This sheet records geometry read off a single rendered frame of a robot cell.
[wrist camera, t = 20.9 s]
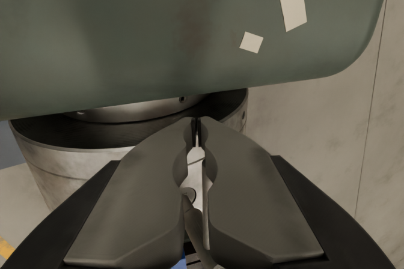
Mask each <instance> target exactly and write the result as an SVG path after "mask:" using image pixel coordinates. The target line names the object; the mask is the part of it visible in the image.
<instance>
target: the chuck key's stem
mask: <svg viewBox="0 0 404 269"><path fill-rule="evenodd" d="M182 200H183V213H184V220H185V230H186V232H187V234H188V236H189V238H190V240H191V242H192V244H193V247H194V249H195V251H196V253H197V255H198V257H199V259H200V261H201V263H202V265H203V267H204V269H225V268H224V267H222V266H220V265H218V264H217V263H216V262H215V261H214V260H213V259H212V257H211V255H210V250H206V249H205V248H204V247H203V213H202V212H201V210H200V209H198V208H194V206H193V204H192V202H191V201H190V199H189V198H188V193H184V194H182Z"/></svg>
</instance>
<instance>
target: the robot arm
mask: <svg viewBox="0 0 404 269"><path fill-rule="evenodd" d="M197 128H198V147H202V149H203V150H204V151H205V158H206V176H207V177H208V178H209V180H211V182H212V183H213V184H212V186H211V187H210V189H209V190H208V192H207V210H208V230H209V245H210V255H211V257H212V259H213V260H214V261H215V262H216V263H217V264H218V265H220V266H222V267H224V268H225V269H396V268H395V267H394V265H393V264H392V263H391V261H390V260H389V259H388V257H387V256H386V254H385V253H384V252H383V251H382V249H381V248H380V247H379V246H378V245H377V243H376V242H375V241H374V240H373V238H372V237H371V236H370V235H369V234H368V233H367V232H366V231H365V230H364V228H363V227H362V226H361V225H360V224H359V223H358V222H357V221H356V220H355V219H354V218H353V217H352V216H351V215H350V214H349V213H348V212H347V211H345V210H344V209H343V208H342V207H341V206H339V204H338V203H336V202H335V201H334V200H333V199H331V198H330V197H329V196H328V195H327V194H326V193H324V192H323V191H322V190H321V189H320V188H318V187H317V186H316V185H315V184H313V183H312V182H311V181H310V180H309V179H308V178H307V177H305V176H304V175H303V174H301V173H300V171H298V170H297V169H296V168H294V167H293V166H292V165H291V164H290V163H289V162H287V161H286V160H285V159H284V158H282V157H281V156H280V155H277V156H272V155H271V154H269V153H268V152H267V151H266V150H265V149H264V148H263V147H261V146H260V145H259V144H257V143H256V142H254V141H253V140H252V139H250V138H249V137H247V136H245V135H244V134H242V133H240V132H238V131H236V130H234V129H232V128H230V127H228V126H226V125H224V124H222V123H220V122H219V121H217V120H215V119H213V118H211V117H209V116H202V117H201V118H193V117H188V116H186V117H183V118H181V119H180V120H178V121H176V122H174V123H172V124H171V125H169V126H167V127H165V128H163V129H162V130H160V131H158V132H156V133H155V134H153V135H151V136H149V137H148V138H146V139H144V140H143V141H142V142H140V143H139V144H138V145H137V146H135V147H134V148H132V149H131V150H130V151H129V152H128V153H127V154H126V155H125V156H124V157H123V158H121V159H120V160H111V161H110V162H109V163H107V164H106V165H105V166H104V167H103V168H101V170H100V171H98V172H97V173H96V174H95V175H94V176H92V177H91V178H90V179H89V180H88V181H87V182H86V183H85V184H83V185H82V186H81V187H80V188H79V189H77V191H75V192H74V193H73V194H72V195H71V196H70V197H68V198H67V199H66V200H65V201H64V202H63V203H62V204H61V205H59V206H58V207H57V208H56V209H55V210H53V212H51V213H50V214H49V215H48V216H47V217H46V218H45V219H44V220H43V221H42V222H41V223H40V224H39V225H37V226H36V227H35V229H34V230H33V231H32V232H31V233H30V234H29V235H28V236H27V237H26V238H25V239H24V240H23V241H22V242H21V243H20V244H19V246H18V247H17V248H16V250H15V251H14V252H13V253H12V254H11V255H10V257H9V258H8V259H7V260H6V261H5V263H4V264H3V266H2V267H1V268H0V269H170V268H171V267H173V266H175V265H176V264H177V263H178V262H179V261H180V259H181V257H182V254H183V243H184V236H185V220H184V213H183V200H182V192H181V190H180V189H179V187H180V185H181V184H182V182H183V181H184V180H185V179H186V178H187V176H188V160H187V155H188V153H189V152H190V150H191V149H192V148H193V147H196V139H197Z"/></svg>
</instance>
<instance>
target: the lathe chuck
mask: <svg viewBox="0 0 404 269"><path fill-rule="evenodd" d="M246 119H247V117H246ZM240 133H242V134H243V135H246V121H245V123H244V125H243V127H242V128H241V130H240ZM24 158H25V156H24ZM204 159H205V157H203V158H202V159H199V160H197V161H195V162H192V163H190V164H188V176H187V178H186V179H185V180H184V181H183V182H182V184H181V185H180V187H179V189H182V188H185V187H191V188H193V189H194V190H195V198H194V200H193V201H192V204H193V206H194V208H198V209H200V210H201V212H202V213H203V197H202V161H203V160H204ZM25 161H26V163H27V165H28V167H29V170H30V171H31V173H32V175H33V177H34V180H35V182H36V184H37V186H38V189H39V191H40V193H41V195H42V197H43V199H44V201H45V203H46V205H47V207H48V209H49V211H50V212H53V210H55V209H56V208H57V207H58V206H59V205H61V204H62V203H63V202H64V201H65V200H66V199H67V198H68V197H70V196H71V195H72V194H73V193H74V192H75V191H77V189H79V188H80V187H81V186H82V185H83V184H85V183H86V182H87V181H88V180H89V179H83V178H73V177H66V176H62V175H58V174H54V173H51V172H48V171H46V170H43V169H41V168H39V167H37V166H36V165H34V164H32V163H31V162H30V161H28V160H27V159H26V158H25Z"/></svg>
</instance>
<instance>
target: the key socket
mask: <svg viewBox="0 0 404 269"><path fill-rule="evenodd" d="M180 190H181V192H182V194H184V193H188V198H189V199H190V201H191V202H192V201H193V200H194V198H195V190H194V189H193V188H191V187H185V188H182V189H180Z"/></svg>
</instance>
